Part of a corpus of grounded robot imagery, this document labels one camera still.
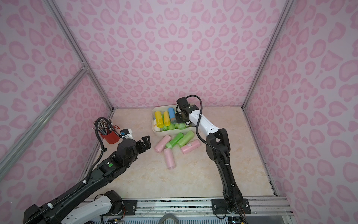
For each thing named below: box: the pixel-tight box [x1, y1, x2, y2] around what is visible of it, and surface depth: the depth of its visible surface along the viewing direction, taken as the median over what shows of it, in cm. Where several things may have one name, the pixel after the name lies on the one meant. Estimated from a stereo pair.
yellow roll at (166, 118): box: [163, 110, 171, 127], surface depth 106 cm
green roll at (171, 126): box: [168, 123, 176, 131], surface depth 105 cm
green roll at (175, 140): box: [165, 132, 184, 149], surface depth 97 cm
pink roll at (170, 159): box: [163, 147, 176, 170], surface depth 92 cm
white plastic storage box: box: [151, 104, 196, 137], surface depth 105 cm
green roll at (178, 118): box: [175, 112, 183, 124], surface depth 90 cm
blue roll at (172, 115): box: [167, 107, 177, 125], surface depth 109 cm
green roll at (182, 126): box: [178, 122, 186, 131], surface depth 97 cm
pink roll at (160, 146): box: [154, 134, 172, 154], surface depth 97 cm
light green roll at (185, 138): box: [177, 130, 195, 148], surface depth 100 cm
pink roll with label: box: [180, 139, 201, 155], surface depth 95 cm
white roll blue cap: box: [152, 117, 161, 132], surface depth 105 cm
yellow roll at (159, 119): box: [154, 110, 165, 129], surface depth 106 cm
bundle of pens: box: [97, 118, 114, 135], surface depth 89 cm
